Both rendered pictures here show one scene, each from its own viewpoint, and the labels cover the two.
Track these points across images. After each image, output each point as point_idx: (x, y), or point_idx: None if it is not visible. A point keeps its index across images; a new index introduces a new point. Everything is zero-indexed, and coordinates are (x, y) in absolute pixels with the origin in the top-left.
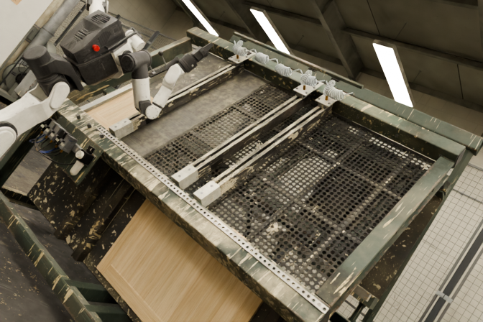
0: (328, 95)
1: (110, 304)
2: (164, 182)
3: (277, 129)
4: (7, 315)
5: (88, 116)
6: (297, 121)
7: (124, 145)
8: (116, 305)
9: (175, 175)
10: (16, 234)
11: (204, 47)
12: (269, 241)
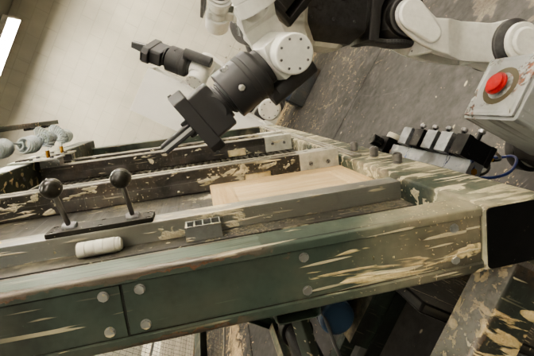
0: (69, 137)
1: (425, 340)
2: (299, 136)
3: None
4: (482, 170)
5: (373, 165)
6: (120, 152)
7: (323, 145)
8: (419, 348)
9: (286, 133)
10: None
11: (146, 44)
12: None
